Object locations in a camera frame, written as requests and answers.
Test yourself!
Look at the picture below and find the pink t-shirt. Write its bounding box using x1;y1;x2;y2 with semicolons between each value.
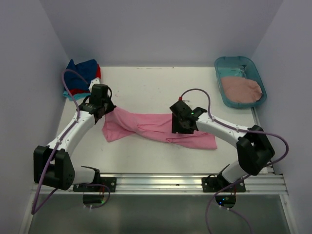
102;107;217;150

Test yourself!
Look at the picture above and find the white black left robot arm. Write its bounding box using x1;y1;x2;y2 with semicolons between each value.
33;78;115;192

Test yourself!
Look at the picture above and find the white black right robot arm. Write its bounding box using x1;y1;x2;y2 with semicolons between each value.
170;100;275;192

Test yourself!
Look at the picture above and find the folded teal t-shirt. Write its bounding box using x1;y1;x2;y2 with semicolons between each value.
63;91;91;101

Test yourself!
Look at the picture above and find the folded red t-shirt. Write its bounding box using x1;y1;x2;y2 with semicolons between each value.
68;63;102;96

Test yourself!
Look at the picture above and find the salmon pink cloth in bin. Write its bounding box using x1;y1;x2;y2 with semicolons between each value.
221;77;263;104

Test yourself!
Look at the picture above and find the teal plastic bin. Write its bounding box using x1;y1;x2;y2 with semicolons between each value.
214;56;267;109

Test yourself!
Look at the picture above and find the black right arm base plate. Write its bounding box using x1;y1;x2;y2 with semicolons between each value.
201;174;246;193

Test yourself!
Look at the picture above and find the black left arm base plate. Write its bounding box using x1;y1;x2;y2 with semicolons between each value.
73;176;117;193

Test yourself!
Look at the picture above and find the aluminium mounting rail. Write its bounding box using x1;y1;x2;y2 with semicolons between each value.
31;173;286;195

